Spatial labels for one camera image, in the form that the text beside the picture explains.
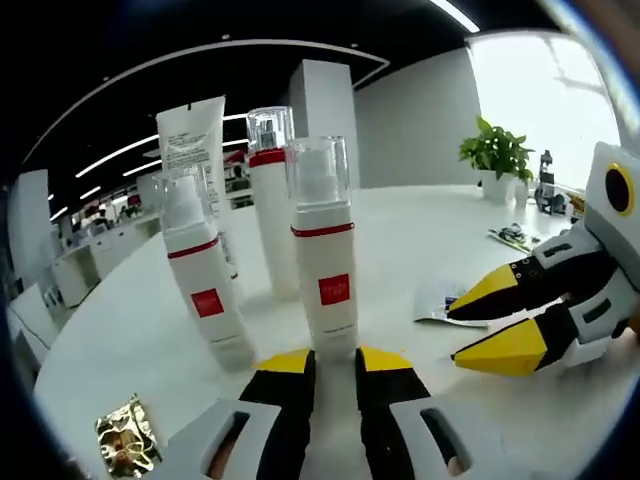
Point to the straight ceiling light strip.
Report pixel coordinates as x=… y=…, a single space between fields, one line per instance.
x=142 y=168
x=117 y=155

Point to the gold foil skincare sachet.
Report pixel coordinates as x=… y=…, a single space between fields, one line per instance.
x=127 y=435

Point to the white blue skincare sachet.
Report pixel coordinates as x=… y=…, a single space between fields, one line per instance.
x=440 y=305

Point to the white skincare tube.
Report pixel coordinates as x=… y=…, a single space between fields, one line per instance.
x=187 y=140

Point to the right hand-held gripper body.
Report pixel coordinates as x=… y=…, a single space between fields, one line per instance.
x=615 y=220

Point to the green black skincare pouch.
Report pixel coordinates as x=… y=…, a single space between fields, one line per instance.
x=515 y=239

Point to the small white cup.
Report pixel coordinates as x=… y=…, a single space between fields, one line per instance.
x=522 y=195

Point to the white foam pump skincare bottle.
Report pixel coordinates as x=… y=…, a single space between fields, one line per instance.
x=327 y=280
x=205 y=290

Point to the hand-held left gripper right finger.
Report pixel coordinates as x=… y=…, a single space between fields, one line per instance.
x=390 y=425

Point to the green potted plant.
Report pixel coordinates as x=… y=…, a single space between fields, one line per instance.
x=495 y=147

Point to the white plant pot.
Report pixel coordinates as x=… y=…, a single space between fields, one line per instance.
x=497 y=187

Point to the black microscope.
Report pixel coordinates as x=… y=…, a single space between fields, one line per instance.
x=550 y=185

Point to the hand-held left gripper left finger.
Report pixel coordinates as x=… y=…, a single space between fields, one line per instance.
x=285 y=425

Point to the white skincare bottle red collar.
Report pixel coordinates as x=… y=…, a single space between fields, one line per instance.
x=272 y=220

